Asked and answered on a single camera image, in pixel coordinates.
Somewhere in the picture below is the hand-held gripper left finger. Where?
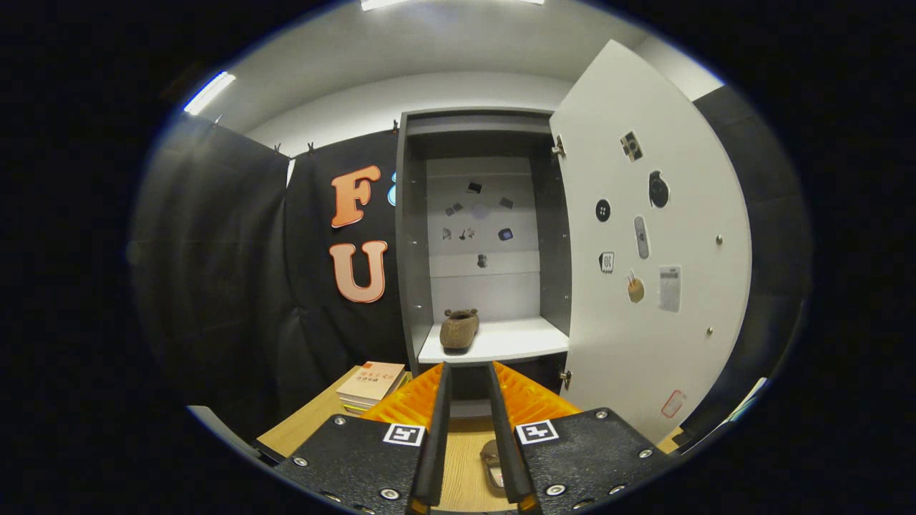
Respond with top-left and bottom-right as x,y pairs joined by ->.
276,361 -> 453,515

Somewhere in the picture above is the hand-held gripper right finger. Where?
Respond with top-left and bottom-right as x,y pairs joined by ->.
489,361 -> 677,515

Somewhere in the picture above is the brown fuzzy shoe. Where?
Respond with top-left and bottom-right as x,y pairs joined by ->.
439,309 -> 480,353
479,438 -> 510,498

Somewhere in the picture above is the beige shoe cabinet door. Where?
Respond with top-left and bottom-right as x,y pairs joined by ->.
550,39 -> 754,446

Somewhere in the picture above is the orange cover book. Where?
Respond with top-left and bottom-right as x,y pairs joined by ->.
336,361 -> 407,407

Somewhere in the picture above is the black backdrop cloth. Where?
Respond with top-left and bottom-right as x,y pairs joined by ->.
129,86 -> 813,444

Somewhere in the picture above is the narrow ceiling light strip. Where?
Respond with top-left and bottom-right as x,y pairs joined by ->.
182,72 -> 237,115

